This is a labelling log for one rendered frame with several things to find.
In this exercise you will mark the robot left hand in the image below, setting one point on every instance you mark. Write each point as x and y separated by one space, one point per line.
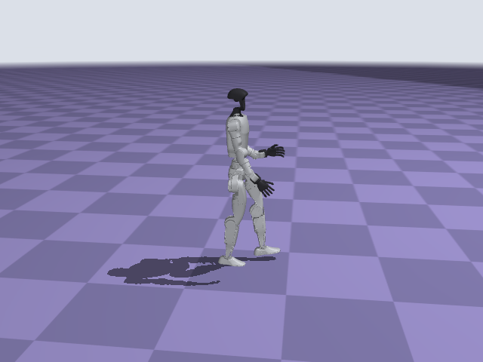
272 151

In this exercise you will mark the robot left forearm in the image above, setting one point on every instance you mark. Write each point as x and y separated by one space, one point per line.
255 154

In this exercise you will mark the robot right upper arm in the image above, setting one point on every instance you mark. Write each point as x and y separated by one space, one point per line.
234 130

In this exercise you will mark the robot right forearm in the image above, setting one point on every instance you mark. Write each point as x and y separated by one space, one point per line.
244 163

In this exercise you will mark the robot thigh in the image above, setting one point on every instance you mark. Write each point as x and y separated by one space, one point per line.
239 199
257 208

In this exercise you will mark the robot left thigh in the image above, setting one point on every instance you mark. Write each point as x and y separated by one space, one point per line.
257 208

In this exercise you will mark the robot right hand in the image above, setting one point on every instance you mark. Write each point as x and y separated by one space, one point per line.
263 186

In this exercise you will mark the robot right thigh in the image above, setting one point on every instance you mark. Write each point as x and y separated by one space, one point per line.
239 199

